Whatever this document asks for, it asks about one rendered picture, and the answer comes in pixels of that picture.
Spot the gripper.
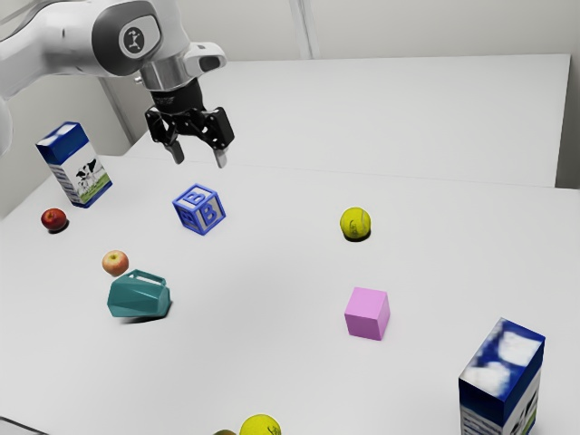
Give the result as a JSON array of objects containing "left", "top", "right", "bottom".
[{"left": 144, "top": 79, "right": 237, "bottom": 169}]

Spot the teal faceted mug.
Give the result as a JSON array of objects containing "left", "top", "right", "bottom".
[{"left": 106, "top": 268, "right": 173, "bottom": 320}]

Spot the blue letter block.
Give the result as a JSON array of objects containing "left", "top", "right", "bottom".
[{"left": 171, "top": 182, "right": 226, "bottom": 237}]

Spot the blue white milk carton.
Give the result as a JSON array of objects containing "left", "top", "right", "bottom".
[
  {"left": 458, "top": 316, "right": 546, "bottom": 435},
  {"left": 35, "top": 121, "right": 114, "bottom": 209}
]

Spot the red yellow apple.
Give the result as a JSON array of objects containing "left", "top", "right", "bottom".
[{"left": 101, "top": 249, "right": 131, "bottom": 278}]

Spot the dark red apple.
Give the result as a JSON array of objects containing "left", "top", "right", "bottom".
[{"left": 40, "top": 208, "right": 68, "bottom": 232}]

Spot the yellow tennis ball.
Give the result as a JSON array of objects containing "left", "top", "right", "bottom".
[
  {"left": 339, "top": 207, "right": 372, "bottom": 240},
  {"left": 239, "top": 413, "right": 282, "bottom": 435}
]

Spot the pink cube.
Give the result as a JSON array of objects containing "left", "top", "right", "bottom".
[{"left": 343, "top": 286, "right": 391, "bottom": 341}]

